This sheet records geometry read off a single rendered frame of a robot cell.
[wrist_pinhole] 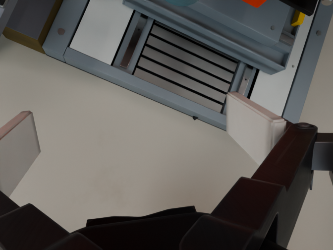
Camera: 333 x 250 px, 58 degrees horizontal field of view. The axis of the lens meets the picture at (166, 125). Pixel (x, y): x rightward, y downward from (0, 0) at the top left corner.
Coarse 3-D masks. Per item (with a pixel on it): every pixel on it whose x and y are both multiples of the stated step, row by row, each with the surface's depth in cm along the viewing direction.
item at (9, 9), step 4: (8, 0) 45; (12, 0) 46; (16, 0) 47; (8, 4) 45; (12, 4) 46; (0, 8) 44; (4, 8) 45; (8, 8) 46; (12, 8) 47; (0, 12) 44; (4, 12) 45; (8, 12) 46; (0, 16) 44; (4, 16) 45; (8, 16) 47; (0, 20) 45; (4, 20) 46; (0, 24) 45; (4, 24) 46; (0, 28) 46; (0, 32) 46
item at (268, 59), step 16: (128, 0) 82; (144, 0) 79; (160, 0) 82; (160, 16) 84; (176, 16) 81; (192, 16) 84; (288, 16) 91; (304, 16) 88; (192, 32) 86; (208, 32) 83; (224, 32) 86; (288, 32) 90; (224, 48) 88; (240, 48) 85; (256, 48) 88; (272, 48) 89; (288, 48) 88; (256, 64) 91; (272, 64) 87
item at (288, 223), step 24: (288, 144) 12; (312, 144) 13; (264, 168) 10; (288, 168) 10; (240, 192) 8; (264, 192) 8; (288, 192) 9; (216, 216) 7; (240, 216) 7; (264, 216) 7; (288, 216) 10; (192, 240) 6; (216, 240) 6; (240, 240) 6; (288, 240) 10
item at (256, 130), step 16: (240, 96) 19; (240, 112) 18; (256, 112) 16; (272, 112) 15; (240, 128) 18; (256, 128) 16; (272, 128) 14; (240, 144) 19; (256, 144) 16; (272, 144) 15; (256, 160) 16
